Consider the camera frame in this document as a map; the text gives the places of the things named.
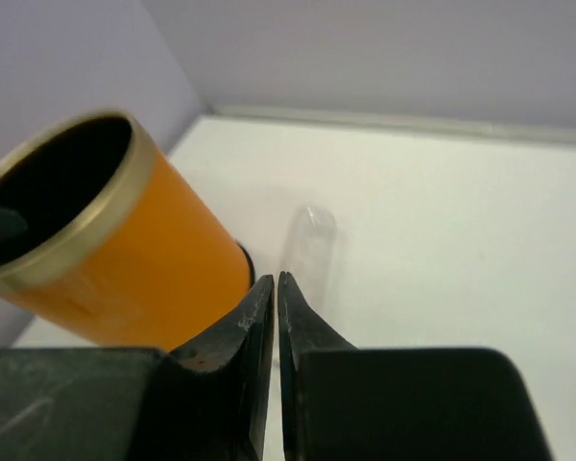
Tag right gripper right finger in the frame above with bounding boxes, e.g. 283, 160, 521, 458
276, 272, 552, 460

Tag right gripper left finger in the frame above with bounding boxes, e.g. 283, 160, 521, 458
0, 276, 275, 460

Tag clear bottle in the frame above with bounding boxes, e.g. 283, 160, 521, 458
279, 205, 337, 312

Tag orange cylindrical bin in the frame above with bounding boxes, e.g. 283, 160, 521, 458
0, 109, 254, 351

